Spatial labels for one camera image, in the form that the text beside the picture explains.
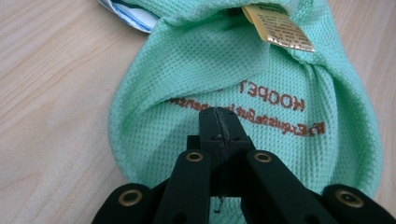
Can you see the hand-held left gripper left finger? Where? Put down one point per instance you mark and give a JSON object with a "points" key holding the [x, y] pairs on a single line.
{"points": [[210, 133]]}

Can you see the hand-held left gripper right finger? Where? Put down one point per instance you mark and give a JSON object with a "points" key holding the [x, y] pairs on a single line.
{"points": [[236, 137]]}

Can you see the mint green striped garment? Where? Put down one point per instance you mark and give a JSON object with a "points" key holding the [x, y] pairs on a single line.
{"points": [[202, 62]]}

